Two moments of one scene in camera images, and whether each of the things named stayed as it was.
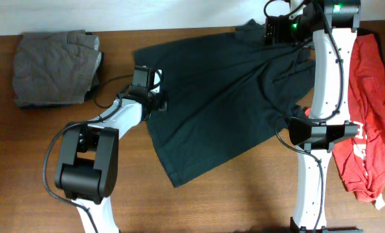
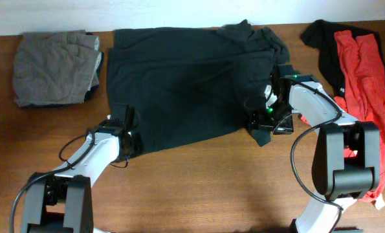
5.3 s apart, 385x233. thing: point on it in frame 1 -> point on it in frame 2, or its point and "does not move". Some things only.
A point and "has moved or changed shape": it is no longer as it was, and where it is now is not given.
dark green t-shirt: x=224 y=94 has moved or changed shape
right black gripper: x=282 y=23 -> x=259 y=118
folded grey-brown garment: x=55 y=68 does not move
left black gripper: x=164 y=101 -> x=139 y=147
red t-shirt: x=369 y=160 does not move
